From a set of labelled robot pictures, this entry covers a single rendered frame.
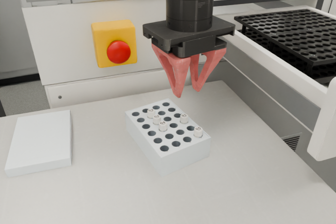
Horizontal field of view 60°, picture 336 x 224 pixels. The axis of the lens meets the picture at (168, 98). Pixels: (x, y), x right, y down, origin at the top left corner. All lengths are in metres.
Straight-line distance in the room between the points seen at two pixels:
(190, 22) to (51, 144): 0.28
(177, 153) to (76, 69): 0.27
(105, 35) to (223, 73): 0.30
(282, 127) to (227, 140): 0.43
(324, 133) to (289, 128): 0.55
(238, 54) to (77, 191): 0.34
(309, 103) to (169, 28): 0.20
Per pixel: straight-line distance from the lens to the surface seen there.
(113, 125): 0.52
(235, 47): 0.54
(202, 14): 0.35
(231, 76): 0.70
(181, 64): 0.35
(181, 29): 0.35
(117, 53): 0.50
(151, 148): 0.42
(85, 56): 0.57
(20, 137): 0.52
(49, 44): 0.56
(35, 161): 0.46
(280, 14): 0.67
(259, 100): 0.79
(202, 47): 0.36
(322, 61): 0.46
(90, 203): 0.41
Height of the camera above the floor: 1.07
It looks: 33 degrees down
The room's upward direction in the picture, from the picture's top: straight up
